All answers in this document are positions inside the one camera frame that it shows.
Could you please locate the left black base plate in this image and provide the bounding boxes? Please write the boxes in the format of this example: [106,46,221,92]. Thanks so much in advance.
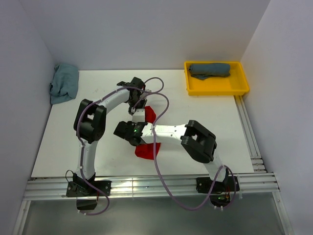
[66,181,112,197]

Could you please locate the red t shirt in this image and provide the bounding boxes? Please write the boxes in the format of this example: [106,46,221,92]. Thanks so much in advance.
[134,106,156,160]

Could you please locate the rolled dark grey t shirt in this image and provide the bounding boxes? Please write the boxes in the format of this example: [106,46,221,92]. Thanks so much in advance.
[188,63,230,80]

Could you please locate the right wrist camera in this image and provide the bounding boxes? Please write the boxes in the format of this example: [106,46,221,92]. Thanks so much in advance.
[132,108,145,123]

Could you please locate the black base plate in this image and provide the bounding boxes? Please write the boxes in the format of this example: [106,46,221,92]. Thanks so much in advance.
[66,181,112,197]
[196,177,240,194]

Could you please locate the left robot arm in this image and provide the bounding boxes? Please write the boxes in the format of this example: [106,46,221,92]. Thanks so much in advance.
[73,77,146,195]

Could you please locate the aluminium front rail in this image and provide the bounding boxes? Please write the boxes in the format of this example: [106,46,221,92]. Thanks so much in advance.
[22,173,280,201]

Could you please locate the yellow plastic tray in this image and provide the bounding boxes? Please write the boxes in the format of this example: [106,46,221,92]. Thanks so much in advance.
[184,61,250,96]

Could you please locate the aluminium side rail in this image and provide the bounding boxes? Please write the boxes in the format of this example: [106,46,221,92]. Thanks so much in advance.
[234,96,267,173]

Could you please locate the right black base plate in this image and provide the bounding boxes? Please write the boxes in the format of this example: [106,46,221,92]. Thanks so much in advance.
[196,177,240,194]

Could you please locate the light blue t shirt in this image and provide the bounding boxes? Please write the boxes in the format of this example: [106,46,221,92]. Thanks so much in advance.
[49,63,79,105]

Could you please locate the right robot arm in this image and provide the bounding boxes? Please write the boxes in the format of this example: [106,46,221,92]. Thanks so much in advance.
[113,120,229,191]

